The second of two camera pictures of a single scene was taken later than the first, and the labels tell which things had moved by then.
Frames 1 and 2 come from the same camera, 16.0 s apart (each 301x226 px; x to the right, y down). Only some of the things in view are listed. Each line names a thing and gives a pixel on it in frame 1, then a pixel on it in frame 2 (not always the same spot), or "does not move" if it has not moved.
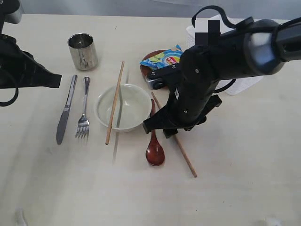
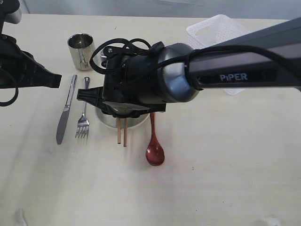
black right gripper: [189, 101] -> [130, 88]
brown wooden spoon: [155, 153] does not move
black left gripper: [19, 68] does not move
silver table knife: [63, 121] does not move
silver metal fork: [83, 127] does not move
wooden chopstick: [179, 143] -> [125, 132]
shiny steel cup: [83, 51] does not move
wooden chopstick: [114, 104] -> [118, 127]
